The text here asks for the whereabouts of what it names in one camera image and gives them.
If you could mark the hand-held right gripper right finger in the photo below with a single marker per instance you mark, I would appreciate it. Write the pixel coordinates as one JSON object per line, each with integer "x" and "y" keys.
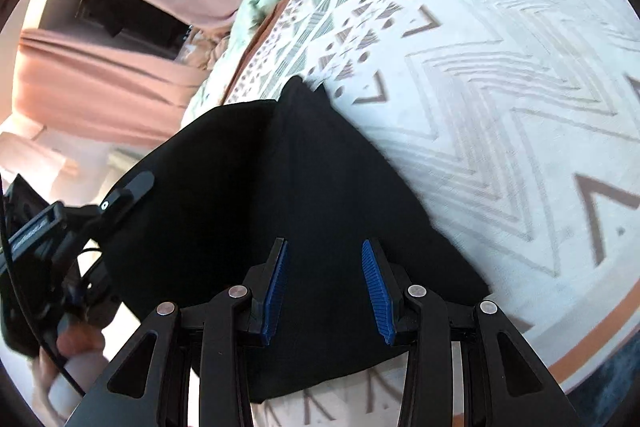
{"x": 375, "y": 292}

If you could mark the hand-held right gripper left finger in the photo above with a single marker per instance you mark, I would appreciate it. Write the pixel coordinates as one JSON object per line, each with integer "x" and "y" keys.
{"x": 275, "y": 287}

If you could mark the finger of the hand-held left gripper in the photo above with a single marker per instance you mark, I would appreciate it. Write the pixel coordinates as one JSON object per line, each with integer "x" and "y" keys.
{"x": 122, "y": 194}

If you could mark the black garment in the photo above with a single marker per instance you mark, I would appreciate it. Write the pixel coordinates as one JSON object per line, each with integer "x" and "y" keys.
{"x": 300, "y": 167}

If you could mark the person's left hand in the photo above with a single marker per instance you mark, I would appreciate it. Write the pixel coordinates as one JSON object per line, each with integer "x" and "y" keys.
{"x": 75, "y": 342}

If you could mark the dark window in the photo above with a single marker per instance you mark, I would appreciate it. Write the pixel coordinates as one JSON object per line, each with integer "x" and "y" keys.
{"x": 125, "y": 17}

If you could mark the white geometric patterned blanket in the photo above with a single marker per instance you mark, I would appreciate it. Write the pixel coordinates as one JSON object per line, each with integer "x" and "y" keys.
{"x": 500, "y": 82}

